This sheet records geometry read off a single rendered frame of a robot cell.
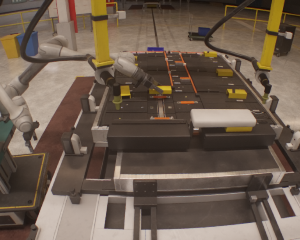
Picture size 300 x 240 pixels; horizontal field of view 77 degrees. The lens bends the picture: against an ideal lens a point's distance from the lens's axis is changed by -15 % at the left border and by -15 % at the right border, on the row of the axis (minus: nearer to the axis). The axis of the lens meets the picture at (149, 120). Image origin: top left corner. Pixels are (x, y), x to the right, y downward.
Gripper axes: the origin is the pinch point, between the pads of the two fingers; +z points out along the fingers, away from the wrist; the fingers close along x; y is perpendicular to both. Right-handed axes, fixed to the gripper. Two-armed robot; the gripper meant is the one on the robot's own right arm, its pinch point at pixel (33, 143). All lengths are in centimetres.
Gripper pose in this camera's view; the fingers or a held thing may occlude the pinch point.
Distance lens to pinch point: 168.3
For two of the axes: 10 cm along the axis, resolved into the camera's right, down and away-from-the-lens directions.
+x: 2.0, 5.6, -8.0
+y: -9.8, 1.2, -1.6
